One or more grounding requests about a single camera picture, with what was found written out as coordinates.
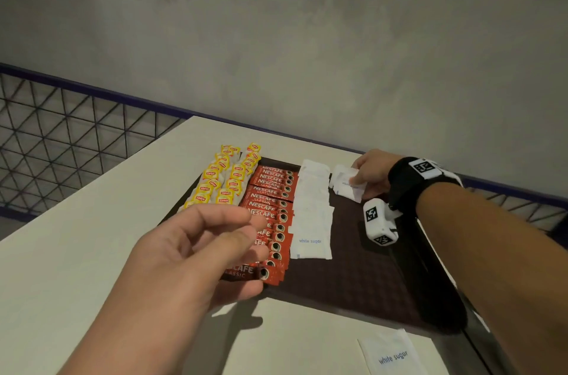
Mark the person's left hand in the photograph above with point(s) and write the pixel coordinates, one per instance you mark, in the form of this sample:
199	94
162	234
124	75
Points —
177	272

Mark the person's right hand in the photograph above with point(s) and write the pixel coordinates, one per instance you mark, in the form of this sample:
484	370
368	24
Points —
377	170

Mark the row of white sugar packets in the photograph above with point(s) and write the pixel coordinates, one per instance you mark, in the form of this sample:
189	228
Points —
310	219

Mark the brown plastic tray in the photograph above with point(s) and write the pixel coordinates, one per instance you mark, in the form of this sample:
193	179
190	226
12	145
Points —
355	277

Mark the row of red Nescafe sachets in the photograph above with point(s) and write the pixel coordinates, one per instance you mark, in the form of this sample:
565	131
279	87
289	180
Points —
270	193

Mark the pile of white sugar sachets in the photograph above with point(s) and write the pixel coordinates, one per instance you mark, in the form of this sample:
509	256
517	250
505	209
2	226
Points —
390	357

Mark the person's right forearm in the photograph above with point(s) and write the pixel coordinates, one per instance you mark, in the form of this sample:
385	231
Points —
497	264

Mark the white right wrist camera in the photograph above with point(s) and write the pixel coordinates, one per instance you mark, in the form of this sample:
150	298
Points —
377	224

